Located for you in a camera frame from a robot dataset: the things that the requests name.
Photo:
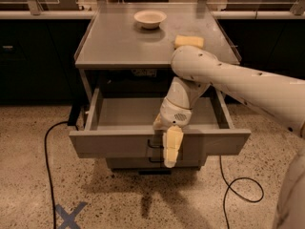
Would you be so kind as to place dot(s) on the white ceramic bowl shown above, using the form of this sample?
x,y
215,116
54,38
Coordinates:
x,y
150,19

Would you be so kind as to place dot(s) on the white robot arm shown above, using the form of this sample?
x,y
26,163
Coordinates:
x,y
278,97

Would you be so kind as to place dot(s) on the blue tape cross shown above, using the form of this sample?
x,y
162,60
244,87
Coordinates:
x,y
69,218

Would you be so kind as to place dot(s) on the dark lab counter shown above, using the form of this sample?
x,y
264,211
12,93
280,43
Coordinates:
x,y
37,66

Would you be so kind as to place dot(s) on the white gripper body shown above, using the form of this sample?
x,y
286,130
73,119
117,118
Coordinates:
x,y
173,115

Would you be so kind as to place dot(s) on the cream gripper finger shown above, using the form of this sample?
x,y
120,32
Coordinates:
x,y
172,140
157,124

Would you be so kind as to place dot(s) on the yellow sponge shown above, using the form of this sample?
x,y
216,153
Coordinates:
x,y
182,40

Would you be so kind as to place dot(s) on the grey top drawer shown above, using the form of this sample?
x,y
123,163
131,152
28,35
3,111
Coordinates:
x,y
123,127

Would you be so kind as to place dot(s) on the grey drawer cabinet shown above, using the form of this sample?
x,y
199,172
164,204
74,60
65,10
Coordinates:
x,y
115,44

